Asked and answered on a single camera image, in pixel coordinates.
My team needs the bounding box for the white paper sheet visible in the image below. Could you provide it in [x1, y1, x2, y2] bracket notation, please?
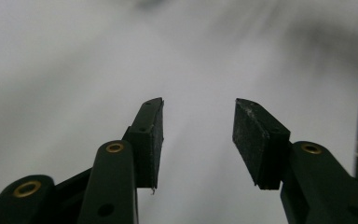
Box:
[0, 0, 358, 224]

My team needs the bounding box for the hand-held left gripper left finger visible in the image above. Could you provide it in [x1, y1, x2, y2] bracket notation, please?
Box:
[122, 97, 165, 189]

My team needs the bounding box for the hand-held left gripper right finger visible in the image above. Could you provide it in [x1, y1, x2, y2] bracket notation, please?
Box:
[231, 97, 292, 190]

